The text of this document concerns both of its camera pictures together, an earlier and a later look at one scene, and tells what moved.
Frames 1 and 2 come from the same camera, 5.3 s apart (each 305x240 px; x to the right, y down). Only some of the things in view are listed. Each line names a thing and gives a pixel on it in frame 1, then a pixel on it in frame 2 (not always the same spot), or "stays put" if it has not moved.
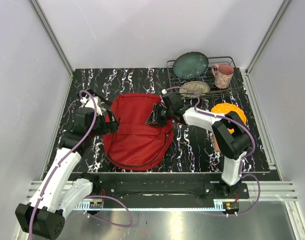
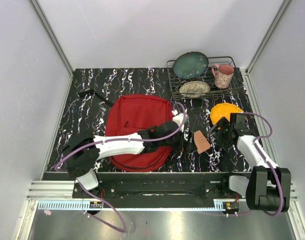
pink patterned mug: [223, 74] stays put
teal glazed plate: [190, 65] stays put
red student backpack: [137, 146] stays put
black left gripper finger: [114, 125] → [188, 138]
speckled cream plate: [199, 87] stays put
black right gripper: [155, 120] → [223, 143]
